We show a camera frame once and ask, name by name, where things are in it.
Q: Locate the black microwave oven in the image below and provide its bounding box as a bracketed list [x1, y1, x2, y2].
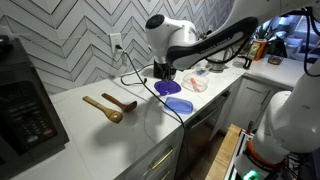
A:
[0, 36, 71, 180]

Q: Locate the looped black appliance cord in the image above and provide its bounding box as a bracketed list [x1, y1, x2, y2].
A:
[119, 63, 155, 87]

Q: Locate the long black power cable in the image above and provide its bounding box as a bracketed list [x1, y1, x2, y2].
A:
[119, 49, 188, 179]

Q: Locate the light wooden slotted spoon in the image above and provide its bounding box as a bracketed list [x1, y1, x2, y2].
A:
[82, 95, 124, 124]

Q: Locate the clear glass pitcher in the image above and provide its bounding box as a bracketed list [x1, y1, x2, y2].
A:
[207, 49, 235, 73]

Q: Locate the gray cabinet door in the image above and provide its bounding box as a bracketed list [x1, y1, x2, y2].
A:
[229, 78, 282, 132]

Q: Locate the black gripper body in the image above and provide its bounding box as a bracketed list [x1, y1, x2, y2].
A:
[158, 61, 176, 81]

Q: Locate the clear plastic food container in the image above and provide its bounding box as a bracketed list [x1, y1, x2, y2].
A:
[181, 72, 210, 94]

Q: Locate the white wall outlet plate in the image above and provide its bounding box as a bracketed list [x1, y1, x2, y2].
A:
[109, 32, 124, 54]

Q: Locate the small clear plastic container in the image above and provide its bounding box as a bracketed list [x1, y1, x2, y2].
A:
[193, 61, 213, 78]

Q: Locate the blue plastic lid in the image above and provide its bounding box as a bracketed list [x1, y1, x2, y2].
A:
[163, 96, 195, 116]

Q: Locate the small dark bowl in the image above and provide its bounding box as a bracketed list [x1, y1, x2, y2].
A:
[267, 54, 285, 66]

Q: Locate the purple translucent plastic lid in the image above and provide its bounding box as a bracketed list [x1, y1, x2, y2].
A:
[153, 79, 183, 97]

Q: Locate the orange and green package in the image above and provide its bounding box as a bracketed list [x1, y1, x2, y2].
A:
[247, 38, 268, 62]

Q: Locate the gray drawer with brass handle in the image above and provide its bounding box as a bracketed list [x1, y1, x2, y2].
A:
[146, 159, 179, 180]
[114, 127, 185, 180]

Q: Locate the black power plug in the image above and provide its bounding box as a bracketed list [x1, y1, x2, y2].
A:
[114, 43, 126, 54]

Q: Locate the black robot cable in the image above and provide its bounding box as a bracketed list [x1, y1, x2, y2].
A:
[301, 5, 320, 78]

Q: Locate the green houseplant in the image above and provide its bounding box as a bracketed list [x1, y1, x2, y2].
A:
[254, 18, 280, 43]

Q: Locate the wooden cart top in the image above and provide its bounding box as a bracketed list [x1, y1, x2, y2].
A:
[204, 123, 243, 180]

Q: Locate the gray dishwasher with bar handle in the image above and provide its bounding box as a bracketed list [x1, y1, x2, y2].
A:
[181, 89, 232, 180]

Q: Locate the perforated metal frame rail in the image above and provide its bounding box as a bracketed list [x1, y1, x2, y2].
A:
[229, 128, 256, 180]

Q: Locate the dark wooden spoon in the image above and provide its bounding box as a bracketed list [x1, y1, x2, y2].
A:
[101, 92, 138, 113]

